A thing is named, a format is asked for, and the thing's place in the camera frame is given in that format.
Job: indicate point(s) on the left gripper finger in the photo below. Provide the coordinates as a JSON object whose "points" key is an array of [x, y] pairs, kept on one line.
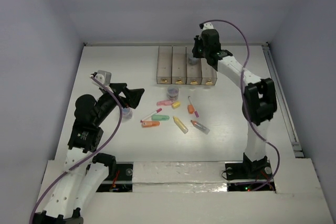
{"points": [[118, 87], [133, 97]]}

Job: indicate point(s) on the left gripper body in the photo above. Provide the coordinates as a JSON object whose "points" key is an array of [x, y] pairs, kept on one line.
{"points": [[120, 93]]}

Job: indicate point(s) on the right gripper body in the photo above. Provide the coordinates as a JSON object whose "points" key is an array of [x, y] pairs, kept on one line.
{"points": [[205, 51]]}

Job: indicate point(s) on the clear jar of paper clips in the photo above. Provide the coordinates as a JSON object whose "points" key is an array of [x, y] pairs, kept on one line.
{"points": [[173, 92]]}

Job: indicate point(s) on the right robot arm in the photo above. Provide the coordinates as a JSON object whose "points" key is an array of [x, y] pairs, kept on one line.
{"points": [[259, 102]]}

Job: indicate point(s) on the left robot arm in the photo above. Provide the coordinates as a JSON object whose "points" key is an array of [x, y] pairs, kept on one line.
{"points": [[85, 166]]}

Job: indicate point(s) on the pink marker pen lower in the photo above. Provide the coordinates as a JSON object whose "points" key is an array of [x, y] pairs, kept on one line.
{"points": [[151, 114]]}

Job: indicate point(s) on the pink marker pen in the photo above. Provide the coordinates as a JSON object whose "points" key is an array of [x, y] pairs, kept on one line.
{"points": [[151, 114], [191, 102]]}

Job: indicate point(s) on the green correction tape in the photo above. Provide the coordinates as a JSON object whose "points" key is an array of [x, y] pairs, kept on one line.
{"points": [[158, 117]]}

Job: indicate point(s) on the yellow highlighter cap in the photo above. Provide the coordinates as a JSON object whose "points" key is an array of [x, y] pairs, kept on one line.
{"points": [[176, 104]]}

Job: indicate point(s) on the yellow highlighter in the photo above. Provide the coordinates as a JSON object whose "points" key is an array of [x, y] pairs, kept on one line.
{"points": [[180, 124]]}

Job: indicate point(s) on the orange highlighter cap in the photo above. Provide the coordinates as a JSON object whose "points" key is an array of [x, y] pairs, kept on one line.
{"points": [[190, 109]]}

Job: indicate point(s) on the pink marker pen upper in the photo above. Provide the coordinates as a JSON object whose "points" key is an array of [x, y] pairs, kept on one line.
{"points": [[191, 102]]}

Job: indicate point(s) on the orange tipped clear highlighter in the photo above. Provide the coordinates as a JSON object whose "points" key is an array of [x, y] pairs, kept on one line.
{"points": [[200, 127]]}

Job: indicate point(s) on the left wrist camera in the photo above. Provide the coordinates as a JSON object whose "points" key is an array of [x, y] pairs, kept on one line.
{"points": [[101, 78]]}

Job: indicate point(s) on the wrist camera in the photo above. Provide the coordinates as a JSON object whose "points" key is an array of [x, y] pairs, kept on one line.
{"points": [[206, 26], [101, 78]]}

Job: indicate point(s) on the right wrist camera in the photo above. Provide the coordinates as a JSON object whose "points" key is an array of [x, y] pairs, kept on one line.
{"points": [[206, 26]]}

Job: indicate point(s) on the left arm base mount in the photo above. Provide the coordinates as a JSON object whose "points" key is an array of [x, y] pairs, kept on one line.
{"points": [[121, 182]]}

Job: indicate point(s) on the aluminium rail right edge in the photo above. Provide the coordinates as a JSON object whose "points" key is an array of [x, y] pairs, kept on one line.
{"points": [[282, 103]]}

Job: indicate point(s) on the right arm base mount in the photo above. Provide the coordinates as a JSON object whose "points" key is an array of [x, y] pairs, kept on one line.
{"points": [[241, 177]]}

